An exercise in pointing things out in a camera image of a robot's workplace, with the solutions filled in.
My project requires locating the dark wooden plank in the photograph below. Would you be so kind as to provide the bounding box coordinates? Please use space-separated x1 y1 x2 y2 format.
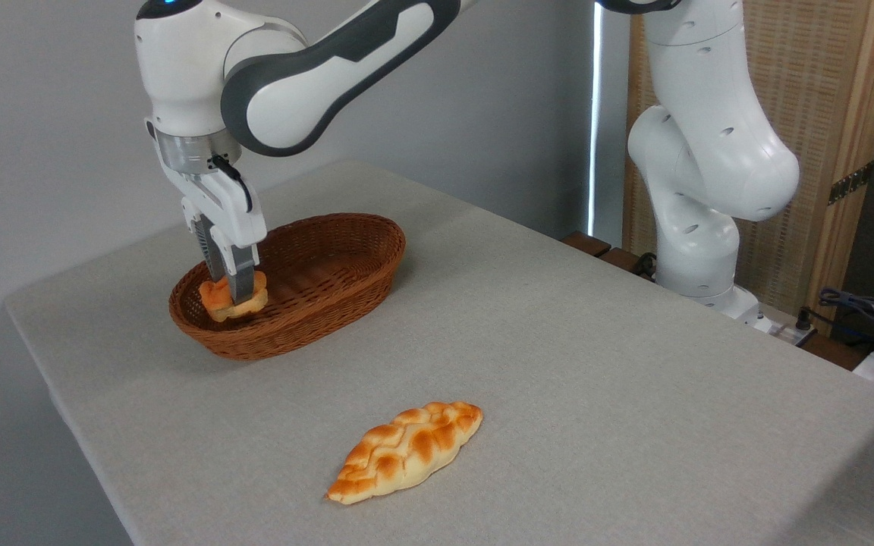
561 231 613 259
598 247 655 280

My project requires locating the brown wicker basket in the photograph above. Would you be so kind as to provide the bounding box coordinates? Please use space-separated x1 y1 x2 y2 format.
168 212 407 361

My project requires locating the brass screen hinge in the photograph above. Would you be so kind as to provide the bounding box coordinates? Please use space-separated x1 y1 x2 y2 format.
828 161 874 206

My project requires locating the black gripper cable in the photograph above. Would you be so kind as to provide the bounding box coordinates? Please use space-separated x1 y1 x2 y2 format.
207 154 255 214

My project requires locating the small round orange bread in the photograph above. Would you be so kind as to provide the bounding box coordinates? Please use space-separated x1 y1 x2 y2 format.
199 271 269 323

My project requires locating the bundle of black cables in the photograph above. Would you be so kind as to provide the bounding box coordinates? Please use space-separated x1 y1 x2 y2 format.
796 287 874 359

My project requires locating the long braided bread loaf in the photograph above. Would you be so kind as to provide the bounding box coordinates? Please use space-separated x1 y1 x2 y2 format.
325 401 484 507

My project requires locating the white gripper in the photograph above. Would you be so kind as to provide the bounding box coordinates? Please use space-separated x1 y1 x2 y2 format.
150 121 269 304

